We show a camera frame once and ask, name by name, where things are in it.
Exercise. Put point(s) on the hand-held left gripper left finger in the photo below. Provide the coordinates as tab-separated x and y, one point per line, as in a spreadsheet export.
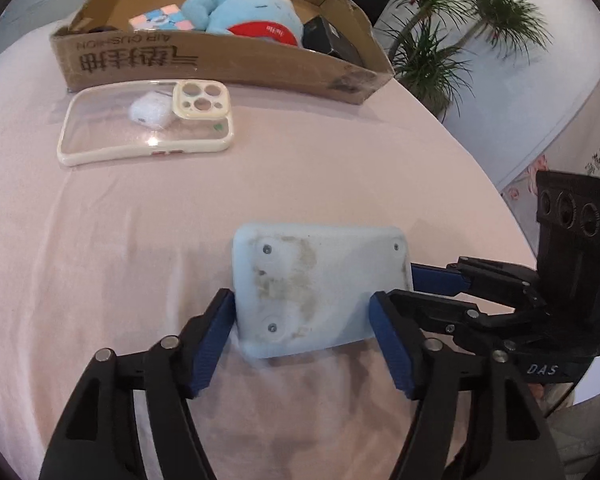
212	345

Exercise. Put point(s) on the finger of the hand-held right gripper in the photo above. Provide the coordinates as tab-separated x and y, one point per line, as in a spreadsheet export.
435	280
460	322

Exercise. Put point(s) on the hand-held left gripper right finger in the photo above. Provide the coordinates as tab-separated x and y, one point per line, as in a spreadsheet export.
390	345

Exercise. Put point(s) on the white plastic device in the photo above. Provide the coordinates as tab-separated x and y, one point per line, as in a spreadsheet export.
330	285

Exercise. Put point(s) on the small black box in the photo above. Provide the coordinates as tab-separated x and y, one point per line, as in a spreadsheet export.
330	37

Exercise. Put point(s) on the brown cardboard box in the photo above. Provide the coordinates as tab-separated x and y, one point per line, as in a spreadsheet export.
205	62

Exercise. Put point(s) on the blue plush toy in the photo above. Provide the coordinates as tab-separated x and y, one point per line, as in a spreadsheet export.
250	7

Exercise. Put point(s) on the pastel puzzle cube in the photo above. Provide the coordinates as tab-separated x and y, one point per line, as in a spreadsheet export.
162	17

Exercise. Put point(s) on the person's grey clothing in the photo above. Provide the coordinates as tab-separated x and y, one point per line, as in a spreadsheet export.
575	440

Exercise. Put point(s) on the clear cream phone case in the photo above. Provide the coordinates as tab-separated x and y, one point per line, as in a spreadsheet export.
105	152

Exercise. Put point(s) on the potted palm plant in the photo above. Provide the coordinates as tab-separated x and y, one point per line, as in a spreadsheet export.
430	55

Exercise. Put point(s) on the white earbud case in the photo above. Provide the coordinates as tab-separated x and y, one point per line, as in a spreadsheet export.
150	110

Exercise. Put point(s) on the floral wall poster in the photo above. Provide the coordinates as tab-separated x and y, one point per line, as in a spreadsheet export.
570	135

